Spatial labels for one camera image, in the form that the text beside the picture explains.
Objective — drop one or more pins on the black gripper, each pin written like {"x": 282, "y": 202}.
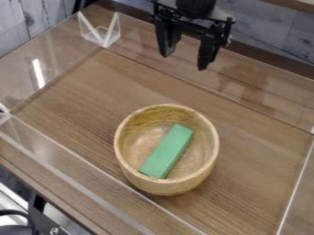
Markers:
{"x": 192, "y": 10}

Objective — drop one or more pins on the green rectangular stick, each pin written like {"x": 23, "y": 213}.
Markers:
{"x": 166, "y": 154}

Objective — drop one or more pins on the wooden bowl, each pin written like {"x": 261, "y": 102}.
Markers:
{"x": 137, "y": 137}

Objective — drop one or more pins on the clear acrylic enclosure walls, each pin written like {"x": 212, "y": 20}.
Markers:
{"x": 73, "y": 83}

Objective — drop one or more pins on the black table frame leg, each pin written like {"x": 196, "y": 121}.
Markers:
{"x": 47, "y": 227}

